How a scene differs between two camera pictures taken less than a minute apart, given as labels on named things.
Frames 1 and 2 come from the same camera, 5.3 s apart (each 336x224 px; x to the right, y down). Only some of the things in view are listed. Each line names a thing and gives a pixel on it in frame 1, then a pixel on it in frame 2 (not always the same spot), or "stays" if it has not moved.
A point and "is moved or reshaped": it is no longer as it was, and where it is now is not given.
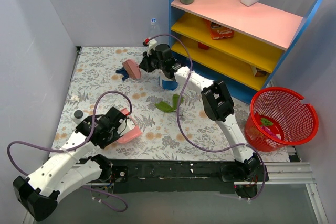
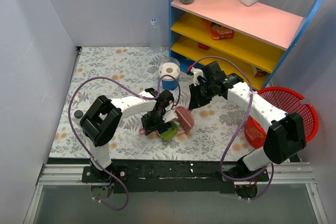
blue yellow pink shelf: x=221 y=40 stays
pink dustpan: x=134 y=133 -> x=142 y=131
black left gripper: x=115 y=126 -> x=151 y=125
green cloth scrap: x=165 y=107 is moved or reshaped
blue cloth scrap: x=123 y=71 -> x=162 y=130
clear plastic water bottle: x=154 y=30 stays
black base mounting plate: x=186 y=176 stays
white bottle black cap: x=77 y=117 stays
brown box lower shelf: x=258 y=72 stays
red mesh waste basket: x=278 y=117 stays
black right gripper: x=144 y=64 -> x=197 y=95
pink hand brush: x=132 y=68 -> x=185 y=118
